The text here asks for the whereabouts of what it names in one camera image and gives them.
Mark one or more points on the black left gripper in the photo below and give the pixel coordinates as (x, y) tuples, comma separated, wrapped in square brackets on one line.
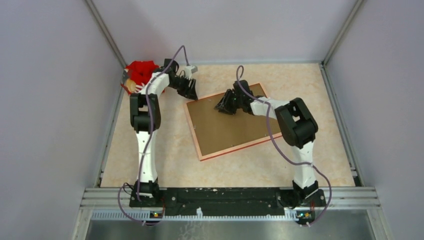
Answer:
[(188, 92)]

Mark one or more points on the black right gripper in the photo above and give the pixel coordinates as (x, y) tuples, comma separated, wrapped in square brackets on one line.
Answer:
[(224, 102)]

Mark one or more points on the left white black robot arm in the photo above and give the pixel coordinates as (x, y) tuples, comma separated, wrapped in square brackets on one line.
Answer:
[(145, 118)]

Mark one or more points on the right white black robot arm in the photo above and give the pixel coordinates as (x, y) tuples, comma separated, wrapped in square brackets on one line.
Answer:
[(298, 128)]

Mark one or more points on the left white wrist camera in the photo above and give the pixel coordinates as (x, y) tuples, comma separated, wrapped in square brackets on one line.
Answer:
[(188, 71)]

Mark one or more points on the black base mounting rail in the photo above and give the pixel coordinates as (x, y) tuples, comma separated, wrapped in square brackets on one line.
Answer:
[(227, 201)]

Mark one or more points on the white slotted cable duct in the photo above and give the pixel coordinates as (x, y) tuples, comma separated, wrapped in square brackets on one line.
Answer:
[(149, 216)]

